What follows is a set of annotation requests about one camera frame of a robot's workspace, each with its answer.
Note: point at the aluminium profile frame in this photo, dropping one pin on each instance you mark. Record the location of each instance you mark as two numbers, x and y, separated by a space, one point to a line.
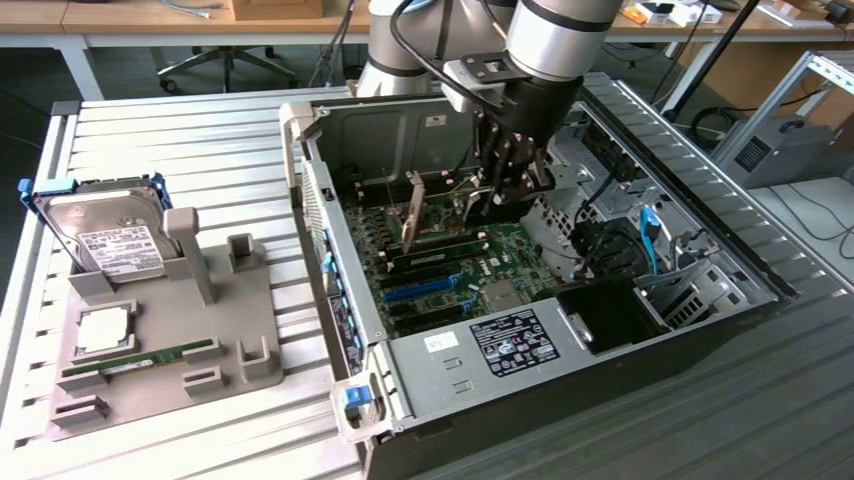
767 106

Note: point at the office chair base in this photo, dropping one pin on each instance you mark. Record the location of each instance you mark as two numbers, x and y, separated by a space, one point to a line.
227 60

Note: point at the hard disk in blue carrier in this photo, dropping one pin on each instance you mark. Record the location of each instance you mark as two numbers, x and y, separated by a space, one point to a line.
107 220

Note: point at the wooden desk with clutter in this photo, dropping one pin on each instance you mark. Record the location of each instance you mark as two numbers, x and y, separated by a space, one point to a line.
767 30

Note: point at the long black expansion slot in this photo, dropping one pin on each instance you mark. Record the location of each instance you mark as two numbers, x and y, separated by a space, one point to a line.
416 276

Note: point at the black power adapter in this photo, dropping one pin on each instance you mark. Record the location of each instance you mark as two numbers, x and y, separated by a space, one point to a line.
837 10

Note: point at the silver metal drive cage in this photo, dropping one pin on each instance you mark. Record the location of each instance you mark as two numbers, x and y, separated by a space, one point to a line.
561 230

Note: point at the green motherboard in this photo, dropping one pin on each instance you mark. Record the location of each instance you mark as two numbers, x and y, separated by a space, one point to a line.
527 250

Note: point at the white box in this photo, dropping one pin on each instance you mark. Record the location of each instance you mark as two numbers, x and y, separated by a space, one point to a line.
657 12

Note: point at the cardboard box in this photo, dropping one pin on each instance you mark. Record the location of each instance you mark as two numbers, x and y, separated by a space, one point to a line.
280 9

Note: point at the black plastic fan shroud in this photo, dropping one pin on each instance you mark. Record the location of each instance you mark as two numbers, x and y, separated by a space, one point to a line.
607 315

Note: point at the grey power supply with label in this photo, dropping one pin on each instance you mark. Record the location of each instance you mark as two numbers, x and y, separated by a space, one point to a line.
434 370

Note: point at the orange box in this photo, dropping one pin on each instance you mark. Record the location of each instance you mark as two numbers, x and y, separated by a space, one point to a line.
635 14

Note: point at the graphics card with metal bracket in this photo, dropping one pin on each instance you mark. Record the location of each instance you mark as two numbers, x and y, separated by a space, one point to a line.
434 215

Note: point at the silver disk bay bracket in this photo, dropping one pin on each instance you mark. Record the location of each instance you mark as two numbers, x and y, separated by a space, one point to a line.
694 305

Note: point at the grey plastic parts rack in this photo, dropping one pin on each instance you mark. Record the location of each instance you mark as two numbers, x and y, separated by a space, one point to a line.
167 320

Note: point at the green RAM stick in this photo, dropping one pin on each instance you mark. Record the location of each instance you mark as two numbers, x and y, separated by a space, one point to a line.
134 363

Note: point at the blue case latch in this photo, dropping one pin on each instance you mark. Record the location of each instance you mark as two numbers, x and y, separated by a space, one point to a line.
355 397

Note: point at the black tripod pole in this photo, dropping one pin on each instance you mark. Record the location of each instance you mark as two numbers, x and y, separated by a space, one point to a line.
719 50

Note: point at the wooden desk with grey legs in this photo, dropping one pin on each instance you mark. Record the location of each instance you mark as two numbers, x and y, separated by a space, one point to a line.
134 20

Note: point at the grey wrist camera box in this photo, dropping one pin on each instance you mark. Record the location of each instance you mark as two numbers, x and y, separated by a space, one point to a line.
467 85

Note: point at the silver chipset heatsink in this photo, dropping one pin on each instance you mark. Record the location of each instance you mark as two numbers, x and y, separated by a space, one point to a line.
502 295

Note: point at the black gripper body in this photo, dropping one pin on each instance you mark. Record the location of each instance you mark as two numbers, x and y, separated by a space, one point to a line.
534 110

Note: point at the thin metal locking lever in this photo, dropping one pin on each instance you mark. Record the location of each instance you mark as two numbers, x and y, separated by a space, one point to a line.
391 187

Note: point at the silver CPU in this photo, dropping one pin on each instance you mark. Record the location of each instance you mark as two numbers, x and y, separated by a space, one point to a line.
103 332

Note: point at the open black PC case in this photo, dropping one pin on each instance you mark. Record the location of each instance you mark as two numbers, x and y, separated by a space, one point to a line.
601 400

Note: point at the blue expansion slot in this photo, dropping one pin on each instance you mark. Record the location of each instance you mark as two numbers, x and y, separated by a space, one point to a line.
420 290

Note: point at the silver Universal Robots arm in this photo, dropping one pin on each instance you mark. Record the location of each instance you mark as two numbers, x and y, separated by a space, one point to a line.
561 40

